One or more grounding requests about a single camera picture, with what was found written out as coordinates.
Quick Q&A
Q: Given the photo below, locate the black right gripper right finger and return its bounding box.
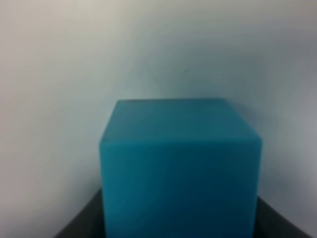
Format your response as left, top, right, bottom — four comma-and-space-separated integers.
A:
254, 197, 311, 238

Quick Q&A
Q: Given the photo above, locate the blue cube block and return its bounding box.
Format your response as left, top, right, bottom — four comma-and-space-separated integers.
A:
100, 99, 262, 238

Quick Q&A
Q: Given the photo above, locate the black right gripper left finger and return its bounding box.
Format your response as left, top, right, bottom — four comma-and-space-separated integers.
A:
55, 189, 106, 238

